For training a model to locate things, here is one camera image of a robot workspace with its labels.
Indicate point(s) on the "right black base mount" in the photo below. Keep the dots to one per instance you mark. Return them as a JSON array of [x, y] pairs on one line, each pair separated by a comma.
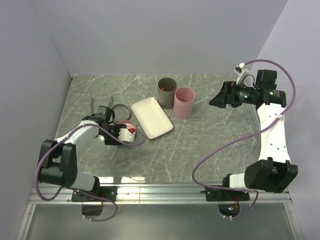
[[222, 195]]

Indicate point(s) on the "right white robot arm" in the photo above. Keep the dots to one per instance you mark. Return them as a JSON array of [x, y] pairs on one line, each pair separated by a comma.
[[273, 171]]

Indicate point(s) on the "aluminium rail frame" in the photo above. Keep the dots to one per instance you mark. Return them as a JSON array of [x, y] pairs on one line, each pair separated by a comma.
[[174, 211]]

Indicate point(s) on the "pink cylindrical container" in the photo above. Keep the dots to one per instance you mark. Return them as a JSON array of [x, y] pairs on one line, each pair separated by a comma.
[[184, 98]]

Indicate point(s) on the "wrist white camera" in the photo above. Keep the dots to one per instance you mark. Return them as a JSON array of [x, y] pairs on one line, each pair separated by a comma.
[[242, 72], [127, 135]]

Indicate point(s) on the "metal tongs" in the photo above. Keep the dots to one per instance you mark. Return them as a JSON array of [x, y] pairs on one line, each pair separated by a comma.
[[92, 111]]

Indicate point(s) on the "grey cylindrical container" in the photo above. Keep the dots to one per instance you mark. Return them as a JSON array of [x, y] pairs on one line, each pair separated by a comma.
[[166, 99]]

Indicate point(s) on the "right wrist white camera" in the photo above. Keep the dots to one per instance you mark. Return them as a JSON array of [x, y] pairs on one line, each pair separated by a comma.
[[242, 72]]

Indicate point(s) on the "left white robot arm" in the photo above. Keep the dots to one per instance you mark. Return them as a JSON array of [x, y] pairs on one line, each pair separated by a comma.
[[58, 164]]

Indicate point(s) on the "grey round lid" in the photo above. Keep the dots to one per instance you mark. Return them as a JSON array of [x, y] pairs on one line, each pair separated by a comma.
[[122, 112]]

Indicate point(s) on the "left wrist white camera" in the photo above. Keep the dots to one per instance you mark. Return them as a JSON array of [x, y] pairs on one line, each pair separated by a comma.
[[127, 135]]

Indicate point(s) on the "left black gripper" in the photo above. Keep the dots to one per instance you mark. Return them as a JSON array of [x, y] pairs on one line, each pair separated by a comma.
[[112, 141]]

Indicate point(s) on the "pink round lid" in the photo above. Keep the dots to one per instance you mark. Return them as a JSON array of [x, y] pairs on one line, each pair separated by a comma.
[[129, 125]]

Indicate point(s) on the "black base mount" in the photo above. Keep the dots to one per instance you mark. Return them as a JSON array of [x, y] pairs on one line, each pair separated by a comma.
[[222, 195], [106, 192]]

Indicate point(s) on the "white rectangular plate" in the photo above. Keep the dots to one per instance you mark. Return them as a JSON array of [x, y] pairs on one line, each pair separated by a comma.
[[151, 118]]

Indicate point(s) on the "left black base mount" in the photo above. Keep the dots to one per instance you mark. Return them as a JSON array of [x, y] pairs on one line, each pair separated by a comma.
[[106, 192]]

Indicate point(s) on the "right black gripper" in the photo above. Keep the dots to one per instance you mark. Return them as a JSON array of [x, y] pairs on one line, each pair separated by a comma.
[[227, 95]]

